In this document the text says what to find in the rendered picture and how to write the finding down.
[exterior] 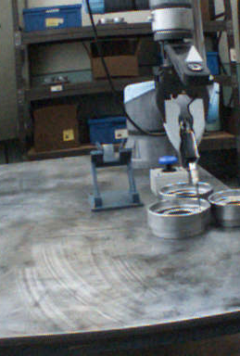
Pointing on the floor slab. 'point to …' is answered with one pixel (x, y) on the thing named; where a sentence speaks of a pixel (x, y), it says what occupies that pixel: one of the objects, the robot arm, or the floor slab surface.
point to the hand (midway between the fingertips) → (187, 144)
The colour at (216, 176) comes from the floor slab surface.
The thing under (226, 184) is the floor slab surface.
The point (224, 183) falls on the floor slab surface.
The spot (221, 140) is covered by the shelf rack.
